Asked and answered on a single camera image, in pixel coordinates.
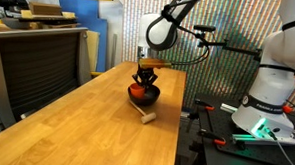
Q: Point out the small wooden mallet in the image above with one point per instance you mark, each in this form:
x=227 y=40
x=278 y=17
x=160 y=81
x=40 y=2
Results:
x=146 y=118

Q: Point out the black mesh office chair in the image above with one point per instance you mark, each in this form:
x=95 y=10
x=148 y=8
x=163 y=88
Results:
x=39 y=66

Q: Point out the grey metal shelf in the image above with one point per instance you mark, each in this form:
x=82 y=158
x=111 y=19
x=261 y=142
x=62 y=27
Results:
x=57 y=21

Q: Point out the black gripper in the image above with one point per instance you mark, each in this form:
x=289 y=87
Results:
x=145 y=74

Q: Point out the orange-handled black clamp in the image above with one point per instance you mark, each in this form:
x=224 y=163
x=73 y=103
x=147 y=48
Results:
x=216 y=139

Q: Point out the orange-handled clamp near base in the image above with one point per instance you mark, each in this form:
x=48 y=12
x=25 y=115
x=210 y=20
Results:
x=205 y=105

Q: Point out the black optical breadboard base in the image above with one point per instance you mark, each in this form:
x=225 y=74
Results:
x=232 y=153

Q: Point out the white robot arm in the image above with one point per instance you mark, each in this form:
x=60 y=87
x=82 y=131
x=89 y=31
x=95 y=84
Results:
x=260 y=113

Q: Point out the orange plastic cup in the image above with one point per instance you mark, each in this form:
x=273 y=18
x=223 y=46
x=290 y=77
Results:
x=136 y=90

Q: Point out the black camera on mount arm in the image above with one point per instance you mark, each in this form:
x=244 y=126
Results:
x=204 y=28

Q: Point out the black bowl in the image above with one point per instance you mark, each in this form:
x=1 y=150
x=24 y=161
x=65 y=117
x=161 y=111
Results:
x=150 y=96

